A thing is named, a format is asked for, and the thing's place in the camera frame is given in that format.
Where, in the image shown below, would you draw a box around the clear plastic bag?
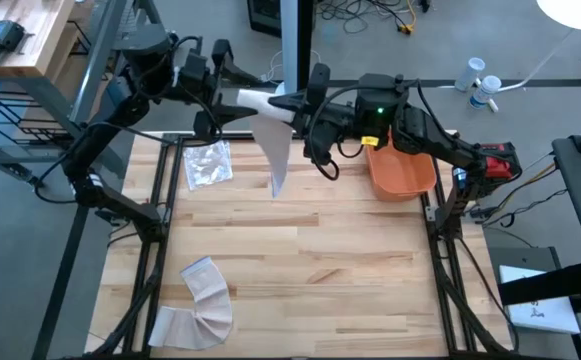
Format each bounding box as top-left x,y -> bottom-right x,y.
182,139 -> 235,192

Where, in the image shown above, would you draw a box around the grey black camera mount post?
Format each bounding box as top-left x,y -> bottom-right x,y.
278,0 -> 317,96

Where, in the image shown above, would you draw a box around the black tool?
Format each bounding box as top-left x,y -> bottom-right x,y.
0,19 -> 35,65

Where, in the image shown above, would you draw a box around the white papers on side table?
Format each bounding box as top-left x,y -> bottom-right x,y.
498,264 -> 581,335

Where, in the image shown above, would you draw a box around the plain white plastic bottle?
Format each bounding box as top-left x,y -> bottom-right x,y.
453,56 -> 487,93

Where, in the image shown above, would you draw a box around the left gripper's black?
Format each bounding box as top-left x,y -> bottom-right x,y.
177,39 -> 266,142

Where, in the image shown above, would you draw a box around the white round side table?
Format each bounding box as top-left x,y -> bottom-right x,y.
494,0 -> 581,94

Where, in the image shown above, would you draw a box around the white bottle blue label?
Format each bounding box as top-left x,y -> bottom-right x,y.
468,74 -> 503,112

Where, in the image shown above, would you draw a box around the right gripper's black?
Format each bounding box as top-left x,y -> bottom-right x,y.
268,62 -> 360,166

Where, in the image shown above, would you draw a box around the black computer tower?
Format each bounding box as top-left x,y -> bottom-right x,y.
246,0 -> 284,40

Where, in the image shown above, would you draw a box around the orange plastic bin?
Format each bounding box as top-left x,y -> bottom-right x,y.
364,130 -> 439,204

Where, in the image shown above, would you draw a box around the black wire rack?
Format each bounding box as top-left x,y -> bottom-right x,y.
0,19 -> 94,147

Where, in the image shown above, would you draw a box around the yellow cable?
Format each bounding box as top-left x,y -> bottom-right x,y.
397,0 -> 419,36

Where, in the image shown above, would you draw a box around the wooden workbench grey legs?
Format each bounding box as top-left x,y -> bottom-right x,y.
0,0 -> 167,176

